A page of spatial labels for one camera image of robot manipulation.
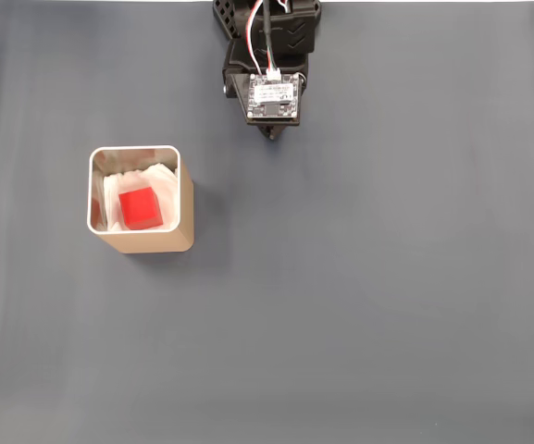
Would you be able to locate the red cube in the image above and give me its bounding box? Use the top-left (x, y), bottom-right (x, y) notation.
top-left (118, 186), bottom-right (164, 231)

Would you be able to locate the grey blue table mat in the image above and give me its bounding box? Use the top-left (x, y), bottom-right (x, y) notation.
top-left (0, 1), bottom-right (534, 444)

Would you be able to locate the white tissue paper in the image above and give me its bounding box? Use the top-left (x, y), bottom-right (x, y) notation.
top-left (103, 161), bottom-right (179, 232)

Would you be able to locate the tan metal box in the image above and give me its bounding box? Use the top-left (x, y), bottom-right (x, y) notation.
top-left (85, 144), bottom-right (196, 254)

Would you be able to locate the black camera cable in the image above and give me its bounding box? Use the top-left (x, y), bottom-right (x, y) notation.
top-left (260, 0), bottom-right (282, 79)

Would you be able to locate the camera circuit board module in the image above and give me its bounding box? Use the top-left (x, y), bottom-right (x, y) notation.
top-left (246, 72), bottom-right (306, 127)

